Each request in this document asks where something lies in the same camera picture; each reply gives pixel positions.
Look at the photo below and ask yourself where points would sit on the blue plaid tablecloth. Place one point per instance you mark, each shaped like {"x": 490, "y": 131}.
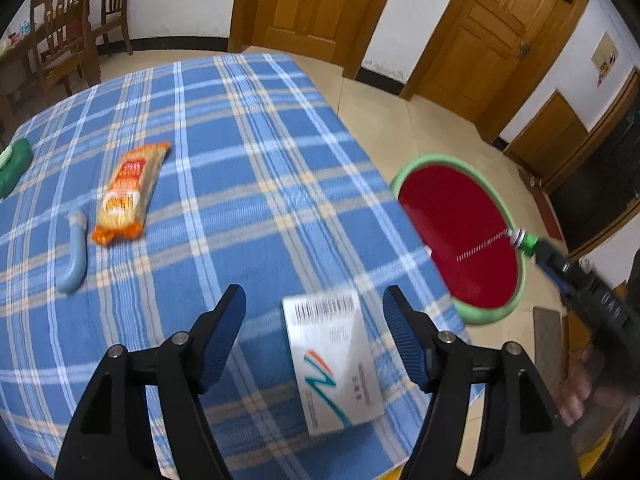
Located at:
{"x": 263, "y": 187}

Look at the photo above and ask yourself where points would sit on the green flower-shaped container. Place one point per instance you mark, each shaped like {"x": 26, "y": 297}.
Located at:
{"x": 15, "y": 161}

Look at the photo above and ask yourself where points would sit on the light blue plastic tube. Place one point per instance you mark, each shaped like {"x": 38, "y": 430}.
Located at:
{"x": 76, "y": 270}

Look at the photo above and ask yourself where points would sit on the dark doorway frame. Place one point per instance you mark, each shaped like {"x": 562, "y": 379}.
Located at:
{"x": 598, "y": 194}

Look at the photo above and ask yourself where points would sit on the red green trash bin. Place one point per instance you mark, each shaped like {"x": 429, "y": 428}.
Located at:
{"x": 464, "y": 221}

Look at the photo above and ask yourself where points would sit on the orange snack packet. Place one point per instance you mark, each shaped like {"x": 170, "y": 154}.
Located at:
{"x": 122, "y": 211}

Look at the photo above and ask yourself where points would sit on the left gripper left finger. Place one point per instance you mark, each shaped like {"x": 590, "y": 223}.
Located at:
{"x": 110, "y": 434}

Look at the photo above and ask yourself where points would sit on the grey floor mat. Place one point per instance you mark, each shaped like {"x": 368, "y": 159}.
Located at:
{"x": 549, "y": 349}

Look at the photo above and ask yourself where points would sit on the left wooden door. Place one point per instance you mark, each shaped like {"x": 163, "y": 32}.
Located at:
{"x": 334, "y": 31}

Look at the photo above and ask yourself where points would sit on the low wooden cabinet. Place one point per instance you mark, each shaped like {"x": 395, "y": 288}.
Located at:
{"x": 549, "y": 140}

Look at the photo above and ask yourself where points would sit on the green capped small bottle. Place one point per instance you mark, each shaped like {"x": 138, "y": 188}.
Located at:
{"x": 519, "y": 239}

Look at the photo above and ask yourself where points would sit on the person's right hand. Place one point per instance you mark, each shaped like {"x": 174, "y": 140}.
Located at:
{"x": 579, "y": 388}

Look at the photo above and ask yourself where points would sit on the wooden door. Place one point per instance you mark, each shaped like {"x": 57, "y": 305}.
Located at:
{"x": 334, "y": 31}
{"x": 486, "y": 57}

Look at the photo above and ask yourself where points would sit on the wall electrical box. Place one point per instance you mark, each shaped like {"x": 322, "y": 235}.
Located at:
{"x": 604, "y": 57}

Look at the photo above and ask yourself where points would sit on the wooden chair far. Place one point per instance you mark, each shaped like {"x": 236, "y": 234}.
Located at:
{"x": 114, "y": 15}

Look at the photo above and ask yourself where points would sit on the white teal medicine box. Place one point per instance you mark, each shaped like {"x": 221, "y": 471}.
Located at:
{"x": 333, "y": 363}

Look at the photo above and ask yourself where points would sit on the wooden dining table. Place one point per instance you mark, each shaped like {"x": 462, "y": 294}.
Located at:
{"x": 20, "y": 91}

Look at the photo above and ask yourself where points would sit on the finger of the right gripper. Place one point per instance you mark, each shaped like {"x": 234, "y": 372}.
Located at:
{"x": 555, "y": 254}
{"x": 560, "y": 280}

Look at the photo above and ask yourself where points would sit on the wooden chair near table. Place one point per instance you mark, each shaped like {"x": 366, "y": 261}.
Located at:
{"x": 62, "y": 40}

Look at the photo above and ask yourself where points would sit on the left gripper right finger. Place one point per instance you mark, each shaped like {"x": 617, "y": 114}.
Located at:
{"x": 521, "y": 433}

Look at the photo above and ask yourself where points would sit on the right wooden door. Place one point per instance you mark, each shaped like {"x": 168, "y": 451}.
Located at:
{"x": 486, "y": 57}

